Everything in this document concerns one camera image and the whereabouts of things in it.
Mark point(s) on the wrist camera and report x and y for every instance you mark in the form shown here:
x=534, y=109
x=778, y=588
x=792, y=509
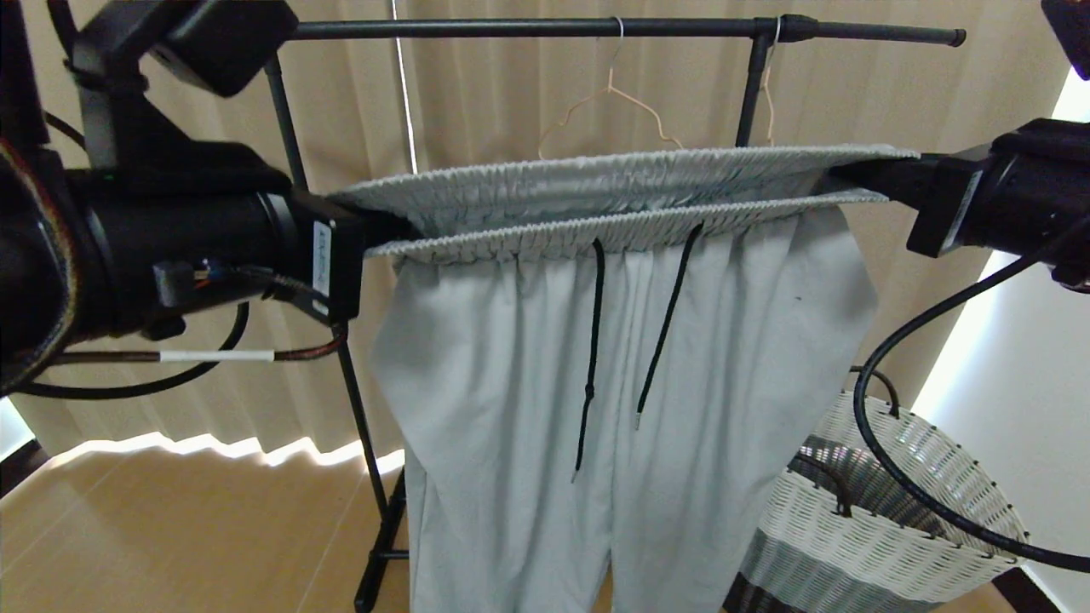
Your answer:
x=1071, y=34
x=230, y=42

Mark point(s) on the white laundry basket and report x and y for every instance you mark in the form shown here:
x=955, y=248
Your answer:
x=851, y=545

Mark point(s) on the beige curtain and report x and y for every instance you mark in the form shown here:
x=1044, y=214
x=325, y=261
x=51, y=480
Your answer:
x=477, y=94

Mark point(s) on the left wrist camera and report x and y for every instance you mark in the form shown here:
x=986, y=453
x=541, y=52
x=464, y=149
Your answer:
x=230, y=42

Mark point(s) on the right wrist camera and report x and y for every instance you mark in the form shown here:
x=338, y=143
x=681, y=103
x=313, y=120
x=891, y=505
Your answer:
x=1071, y=34

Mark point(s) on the black clothes rack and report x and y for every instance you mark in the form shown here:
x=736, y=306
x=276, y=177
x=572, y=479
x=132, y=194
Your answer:
x=511, y=28

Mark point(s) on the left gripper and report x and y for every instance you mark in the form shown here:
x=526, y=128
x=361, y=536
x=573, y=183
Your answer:
x=213, y=247

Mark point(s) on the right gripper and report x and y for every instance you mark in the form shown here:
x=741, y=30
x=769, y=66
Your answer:
x=1022, y=187

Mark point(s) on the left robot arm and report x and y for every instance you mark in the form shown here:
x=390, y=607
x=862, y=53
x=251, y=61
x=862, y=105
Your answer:
x=17, y=68

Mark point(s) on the pink clothes hanger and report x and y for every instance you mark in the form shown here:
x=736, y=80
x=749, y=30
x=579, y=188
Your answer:
x=769, y=119
x=610, y=85

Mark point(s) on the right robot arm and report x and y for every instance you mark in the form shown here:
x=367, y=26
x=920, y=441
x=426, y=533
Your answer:
x=1075, y=277

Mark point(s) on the pale grey shorts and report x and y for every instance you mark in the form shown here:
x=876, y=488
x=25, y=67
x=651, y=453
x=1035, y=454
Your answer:
x=511, y=383

